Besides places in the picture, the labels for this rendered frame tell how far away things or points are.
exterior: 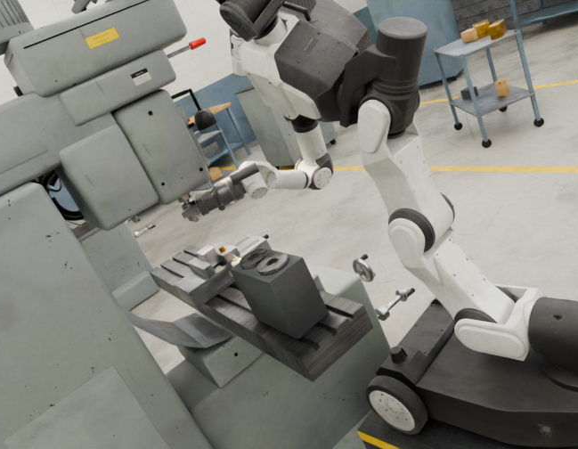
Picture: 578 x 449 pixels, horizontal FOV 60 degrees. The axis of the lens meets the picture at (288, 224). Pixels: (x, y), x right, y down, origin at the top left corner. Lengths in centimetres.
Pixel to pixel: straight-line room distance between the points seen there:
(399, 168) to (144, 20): 82
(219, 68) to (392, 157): 785
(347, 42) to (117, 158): 71
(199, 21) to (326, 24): 771
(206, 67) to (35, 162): 760
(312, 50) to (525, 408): 107
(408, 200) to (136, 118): 81
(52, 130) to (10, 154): 12
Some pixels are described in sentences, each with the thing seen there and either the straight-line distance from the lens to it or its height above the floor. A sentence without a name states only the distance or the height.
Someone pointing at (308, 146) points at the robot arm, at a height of 125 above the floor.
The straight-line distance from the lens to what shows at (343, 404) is 206.
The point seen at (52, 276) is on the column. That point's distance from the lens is 140.
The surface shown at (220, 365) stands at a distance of 169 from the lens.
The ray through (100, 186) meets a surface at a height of 146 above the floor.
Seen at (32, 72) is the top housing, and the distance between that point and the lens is 150.
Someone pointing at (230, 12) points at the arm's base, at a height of 173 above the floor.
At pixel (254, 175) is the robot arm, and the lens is 168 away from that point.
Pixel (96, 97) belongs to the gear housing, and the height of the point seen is 168.
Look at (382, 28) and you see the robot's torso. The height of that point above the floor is 155.
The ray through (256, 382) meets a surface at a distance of 179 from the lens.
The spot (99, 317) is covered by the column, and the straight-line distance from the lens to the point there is 145.
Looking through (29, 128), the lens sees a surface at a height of 168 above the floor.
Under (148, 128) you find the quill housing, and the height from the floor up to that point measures 154.
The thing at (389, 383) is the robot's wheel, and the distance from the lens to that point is 163.
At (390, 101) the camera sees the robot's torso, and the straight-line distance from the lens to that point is 128.
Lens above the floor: 166
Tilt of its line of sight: 21 degrees down
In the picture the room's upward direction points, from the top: 25 degrees counter-clockwise
